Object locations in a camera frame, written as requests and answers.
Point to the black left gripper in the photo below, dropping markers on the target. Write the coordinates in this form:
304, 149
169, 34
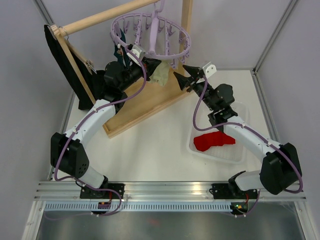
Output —
150, 65

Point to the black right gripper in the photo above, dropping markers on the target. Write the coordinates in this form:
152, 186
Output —
185, 81

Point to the cream sock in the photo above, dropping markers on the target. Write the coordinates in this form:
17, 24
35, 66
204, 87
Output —
161, 74

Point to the purple round clip hanger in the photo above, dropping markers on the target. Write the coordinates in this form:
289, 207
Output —
166, 40

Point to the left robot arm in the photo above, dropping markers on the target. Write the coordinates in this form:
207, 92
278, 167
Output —
67, 150

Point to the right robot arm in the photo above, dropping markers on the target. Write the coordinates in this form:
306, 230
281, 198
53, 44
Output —
280, 166

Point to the black shorts on hanger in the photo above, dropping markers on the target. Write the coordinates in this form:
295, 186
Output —
93, 78

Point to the wooden rack base tray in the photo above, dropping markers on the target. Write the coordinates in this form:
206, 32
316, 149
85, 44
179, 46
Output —
151, 100

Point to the red sock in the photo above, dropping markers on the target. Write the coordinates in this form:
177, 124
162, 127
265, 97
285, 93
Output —
213, 139

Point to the wooden rack top rod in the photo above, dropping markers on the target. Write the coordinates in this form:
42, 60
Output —
103, 16

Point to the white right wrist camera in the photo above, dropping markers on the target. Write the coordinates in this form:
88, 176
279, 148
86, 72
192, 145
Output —
209, 69

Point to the wooden rack left post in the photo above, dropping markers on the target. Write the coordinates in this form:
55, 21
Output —
59, 37

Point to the white slotted cable duct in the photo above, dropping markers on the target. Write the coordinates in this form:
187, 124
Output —
139, 206

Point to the aluminium mounting rail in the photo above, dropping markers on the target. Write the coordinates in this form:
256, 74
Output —
137, 191

